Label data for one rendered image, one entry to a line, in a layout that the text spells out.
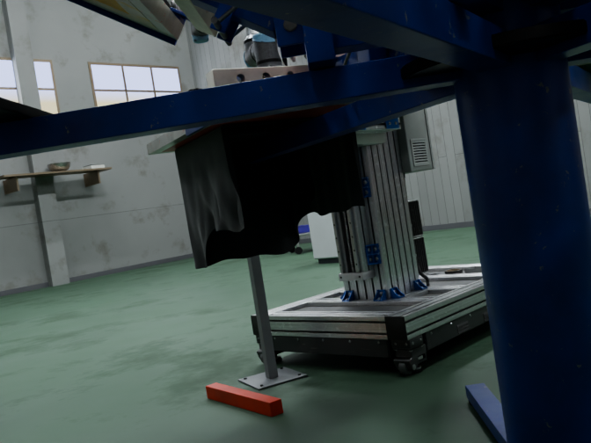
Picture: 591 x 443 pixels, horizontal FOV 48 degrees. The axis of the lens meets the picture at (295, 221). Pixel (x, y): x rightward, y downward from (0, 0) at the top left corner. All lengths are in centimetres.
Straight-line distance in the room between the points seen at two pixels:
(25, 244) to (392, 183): 917
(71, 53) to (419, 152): 1007
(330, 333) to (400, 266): 49
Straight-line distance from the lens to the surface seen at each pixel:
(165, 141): 221
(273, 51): 305
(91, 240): 1213
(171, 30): 154
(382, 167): 295
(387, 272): 291
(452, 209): 1008
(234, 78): 163
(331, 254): 734
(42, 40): 1248
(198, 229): 227
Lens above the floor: 69
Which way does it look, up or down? 1 degrees down
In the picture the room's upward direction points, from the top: 9 degrees counter-clockwise
